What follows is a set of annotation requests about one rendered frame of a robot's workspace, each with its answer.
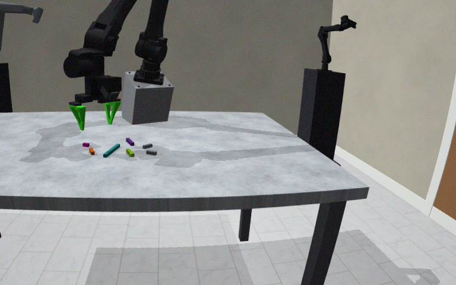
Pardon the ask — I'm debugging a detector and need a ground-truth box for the turquoise rod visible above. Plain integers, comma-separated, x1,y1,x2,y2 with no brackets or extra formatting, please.
103,144,120,158

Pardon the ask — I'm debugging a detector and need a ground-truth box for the lime green bar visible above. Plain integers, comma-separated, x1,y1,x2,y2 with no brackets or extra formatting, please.
126,148,134,157

